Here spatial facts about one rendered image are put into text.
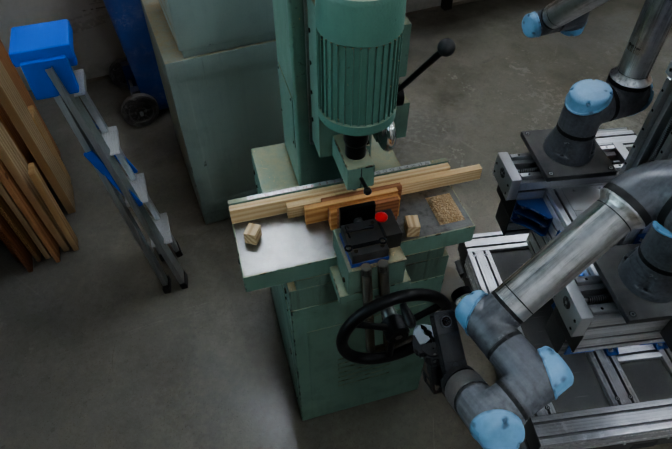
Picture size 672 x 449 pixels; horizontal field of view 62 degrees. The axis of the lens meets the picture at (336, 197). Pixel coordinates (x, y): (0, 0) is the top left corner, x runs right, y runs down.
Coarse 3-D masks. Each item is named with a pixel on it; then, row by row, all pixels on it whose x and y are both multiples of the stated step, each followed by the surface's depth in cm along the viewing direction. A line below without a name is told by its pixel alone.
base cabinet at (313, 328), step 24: (408, 288) 154; (432, 288) 158; (288, 312) 152; (312, 312) 149; (336, 312) 153; (288, 336) 173; (312, 336) 158; (336, 336) 161; (360, 336) 165; (288, 360) 203; (312, 360) 168; (336, 360) 172; (408, 360) 186; (312, 384) 179; (336, 384) 184; (360, 384) 189; (384, 384) 195; (408, 384) 200; (312, 408) 192; (336, 408) 198
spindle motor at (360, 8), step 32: (320, 0) 103; (352, 0) 99; (384, 0) 100; (320, 32) 108; (352, 32) 103; (384, 32) 104; (320, 64) 115; (352, 64) 108; (384, 64) 110; (320, 96) 121; (352, 96) 114; (384, 96) 116; (352, 128) 119; (384, 128) 122
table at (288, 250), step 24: (432, 192) 151; (432, 216) 144; (240, 240) 139; (264, 240) 139; (288, 240) 139; (312, 240) 139; (408, 240) 139; (432, 240) 141; (456, 240) 144; (240, 264) 134; (264, 264) 134; (288, 264) 134; (312, 264) 135; (336, 264) 137; (336, 288) 133
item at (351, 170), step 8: (336, 136) 141; (336, 144) 139; (344, 144) 138; (336, 152) 140; (344, 152) 136; (368, 152) 136; (336, 160) 142; (344, 160) 134; (352, 160) 134; (360, 160) 134; (368, 160) 134; (344, 168) 135; (352, 168) 132; (360, 168) 133; (368, 168) 133; (344, 176) 136; (352, 176) 134; (360, 176) 134; (368, 176) 135; (352, 184) 136; (360, 184) 136; (368, 184) 137
